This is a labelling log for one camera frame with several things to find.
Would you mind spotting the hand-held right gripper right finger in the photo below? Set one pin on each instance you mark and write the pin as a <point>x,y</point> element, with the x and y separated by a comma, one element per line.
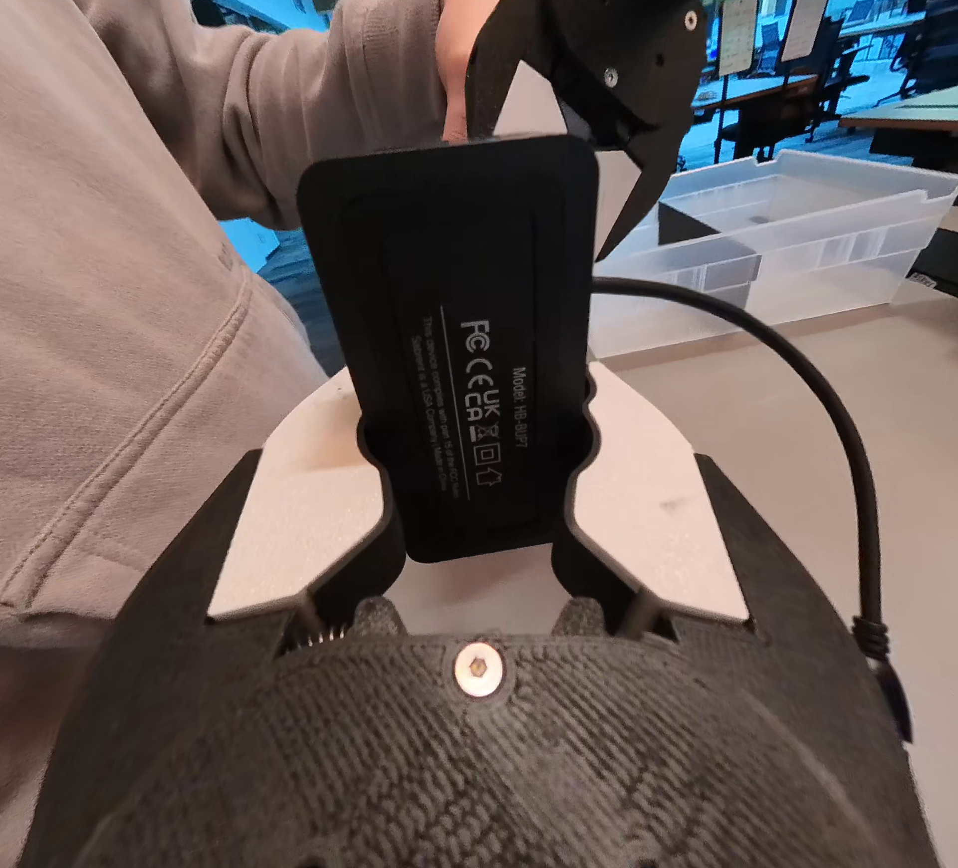
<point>658,509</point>

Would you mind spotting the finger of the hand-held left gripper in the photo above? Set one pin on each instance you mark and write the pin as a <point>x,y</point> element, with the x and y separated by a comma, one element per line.
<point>531,105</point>
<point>615,194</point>

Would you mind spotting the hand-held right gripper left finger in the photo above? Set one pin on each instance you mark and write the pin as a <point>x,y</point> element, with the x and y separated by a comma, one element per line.
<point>299,509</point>

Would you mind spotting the black usb hub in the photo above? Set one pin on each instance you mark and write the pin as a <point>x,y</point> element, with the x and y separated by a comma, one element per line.
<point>449,247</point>

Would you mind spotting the person's left forearm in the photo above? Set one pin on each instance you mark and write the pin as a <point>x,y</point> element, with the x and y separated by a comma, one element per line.
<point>337,97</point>

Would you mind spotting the person's left hand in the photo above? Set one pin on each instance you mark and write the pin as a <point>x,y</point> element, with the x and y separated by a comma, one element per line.
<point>460,22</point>

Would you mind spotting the white sheet on pole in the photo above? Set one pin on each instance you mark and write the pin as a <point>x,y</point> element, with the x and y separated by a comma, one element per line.
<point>739,34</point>
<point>808,19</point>

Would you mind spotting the long office desk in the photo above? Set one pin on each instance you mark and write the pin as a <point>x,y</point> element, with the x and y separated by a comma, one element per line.
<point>905,112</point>
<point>763,88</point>

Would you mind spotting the clear plastic bin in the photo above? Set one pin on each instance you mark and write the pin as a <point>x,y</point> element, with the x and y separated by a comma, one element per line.
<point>823,239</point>

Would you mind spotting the black office chair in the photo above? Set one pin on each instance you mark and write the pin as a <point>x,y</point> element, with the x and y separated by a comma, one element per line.
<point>928,37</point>
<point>834,67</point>

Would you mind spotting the person's beige sweatshirt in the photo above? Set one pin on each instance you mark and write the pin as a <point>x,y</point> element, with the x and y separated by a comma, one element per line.
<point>112,284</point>

